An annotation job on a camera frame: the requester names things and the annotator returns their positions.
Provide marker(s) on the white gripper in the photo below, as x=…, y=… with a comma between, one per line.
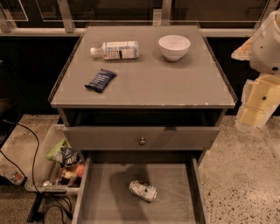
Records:
x=266, y=48

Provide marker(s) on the silver green 7up can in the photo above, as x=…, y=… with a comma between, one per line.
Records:
x=143, y=190

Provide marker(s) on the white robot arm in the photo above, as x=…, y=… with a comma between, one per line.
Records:
x=265, y=46

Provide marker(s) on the grey drawer cabinet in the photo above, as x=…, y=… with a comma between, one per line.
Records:
x=150, y=91

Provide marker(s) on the round metal drawer knob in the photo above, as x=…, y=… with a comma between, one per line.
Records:
x=142, y=141

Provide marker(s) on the grey top drawer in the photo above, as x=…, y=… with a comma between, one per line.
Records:
x=85, y=138

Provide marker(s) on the grey open middle drawer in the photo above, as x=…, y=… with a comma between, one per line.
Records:
x=105, y=198

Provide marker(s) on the white ceramic bowl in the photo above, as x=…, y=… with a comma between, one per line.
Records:
x=174, y=47

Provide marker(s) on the clear plastic water bottle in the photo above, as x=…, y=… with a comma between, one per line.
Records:
x=124, y=50

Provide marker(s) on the dark blue snack packet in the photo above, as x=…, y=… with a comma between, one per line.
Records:
x=101, y=80

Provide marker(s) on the red apple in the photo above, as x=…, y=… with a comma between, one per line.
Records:
x=80, y=170

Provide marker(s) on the dark blue chip bag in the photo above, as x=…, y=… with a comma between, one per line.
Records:
x=70, y=157

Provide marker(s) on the clear plastic storage bin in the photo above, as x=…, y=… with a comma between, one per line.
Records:
x=45, y=176

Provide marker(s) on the green snack bag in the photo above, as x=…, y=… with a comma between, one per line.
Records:
x=56, y=154

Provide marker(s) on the metal window railing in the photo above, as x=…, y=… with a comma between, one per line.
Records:
x=215, y=18

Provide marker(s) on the plastic bottle on floor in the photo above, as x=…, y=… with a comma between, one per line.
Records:
x=12, y=174

